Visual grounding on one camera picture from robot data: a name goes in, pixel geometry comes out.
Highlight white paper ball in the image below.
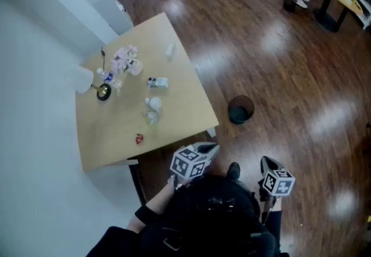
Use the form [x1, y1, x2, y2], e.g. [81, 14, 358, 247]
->
[144, 96, 162, 111]

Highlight person's black shoe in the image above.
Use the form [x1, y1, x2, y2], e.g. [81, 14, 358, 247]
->
[225, 162, 241, 182]

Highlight clear plastic water bottle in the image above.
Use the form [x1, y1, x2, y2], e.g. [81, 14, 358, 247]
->
[96, 67, 125, 92]

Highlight clear plastic wrapper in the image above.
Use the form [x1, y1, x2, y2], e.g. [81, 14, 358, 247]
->
[142, 109, 162, 126]

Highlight white open box bin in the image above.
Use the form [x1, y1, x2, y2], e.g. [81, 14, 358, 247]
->
[92, 0, 134, 44]

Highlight person's black jacket torso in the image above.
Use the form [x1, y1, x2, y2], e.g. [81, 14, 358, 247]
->
[86, 176, 282, 257]

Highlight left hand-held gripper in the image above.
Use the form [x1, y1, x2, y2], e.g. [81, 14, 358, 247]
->
[170, 142, 220, 180]

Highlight black round trash bin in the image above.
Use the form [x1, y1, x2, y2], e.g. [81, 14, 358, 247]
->
[227, 95, 256, 125]

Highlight black metal table leg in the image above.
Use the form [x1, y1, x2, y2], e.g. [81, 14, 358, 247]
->
[128, 164, 146, 206]

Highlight person's left forearm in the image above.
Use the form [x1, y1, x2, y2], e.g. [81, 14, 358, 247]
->
[126, 176, 186, 233]

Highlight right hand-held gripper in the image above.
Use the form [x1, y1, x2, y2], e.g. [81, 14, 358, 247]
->
[259, 155, 296, 202]

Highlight person's right forearm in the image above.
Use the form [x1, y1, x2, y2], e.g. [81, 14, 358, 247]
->
[262, 196, 283, 254]

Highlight pink flowers in white pot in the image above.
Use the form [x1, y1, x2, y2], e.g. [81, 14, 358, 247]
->
[110, 44, 144, 77]

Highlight white shade table lamp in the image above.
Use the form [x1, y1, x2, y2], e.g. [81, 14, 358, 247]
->
[74, 65, 112, 102]

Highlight black chest-mounted device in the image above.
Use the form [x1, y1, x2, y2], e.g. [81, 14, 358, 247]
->
[207, 197, 236, 212]

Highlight small white blue box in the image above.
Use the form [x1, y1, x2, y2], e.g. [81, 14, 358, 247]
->
[146, 77, 169, 89]

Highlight silver bracelet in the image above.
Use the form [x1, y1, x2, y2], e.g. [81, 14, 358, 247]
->
[167, 175, 183, 191]

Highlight small white plastic block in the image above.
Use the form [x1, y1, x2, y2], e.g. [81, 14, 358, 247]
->
[165, 42, 176, 60]

